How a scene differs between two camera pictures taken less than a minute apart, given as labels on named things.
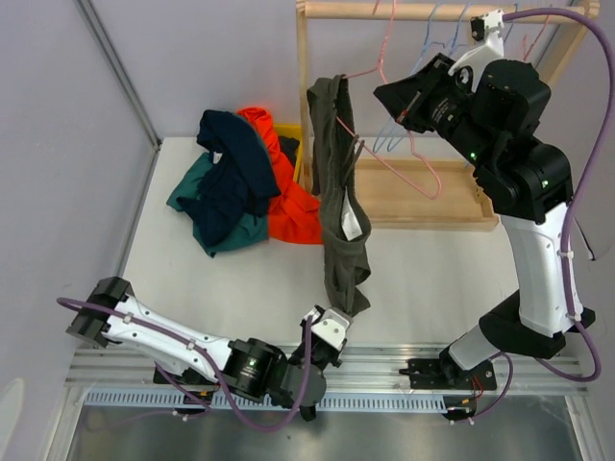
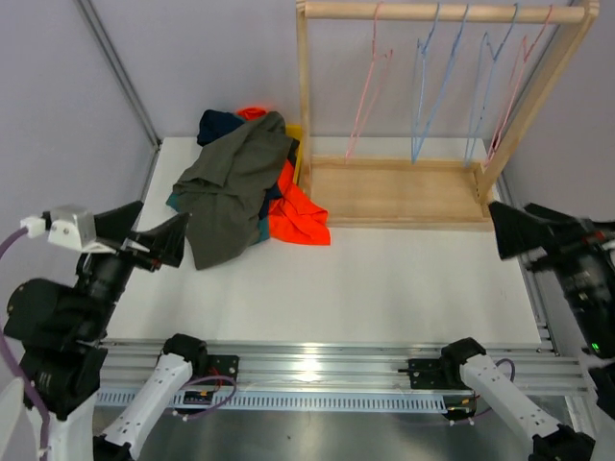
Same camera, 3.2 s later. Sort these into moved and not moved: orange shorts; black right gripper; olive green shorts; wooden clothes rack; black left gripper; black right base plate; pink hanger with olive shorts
Moved: olive green shorts; black right gripper; pink hanger with olive shorts; black left gripper
Not moved: wooden clothes rack; orange shorts; black right base plate
